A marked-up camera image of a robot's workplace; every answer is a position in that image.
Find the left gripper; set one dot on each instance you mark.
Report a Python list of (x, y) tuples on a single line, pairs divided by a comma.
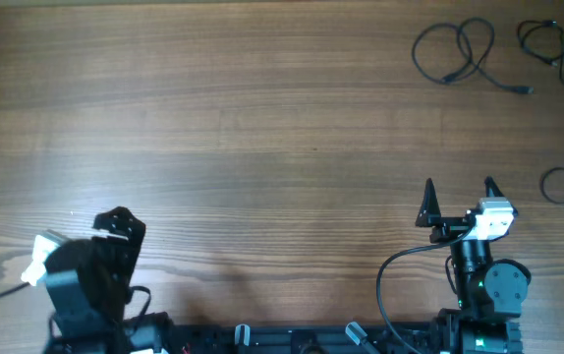
[(126, 250)]

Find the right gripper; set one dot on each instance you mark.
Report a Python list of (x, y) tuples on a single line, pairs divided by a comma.
[(455, 224)]

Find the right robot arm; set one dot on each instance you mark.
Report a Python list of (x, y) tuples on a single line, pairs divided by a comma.
[(490, 292)]

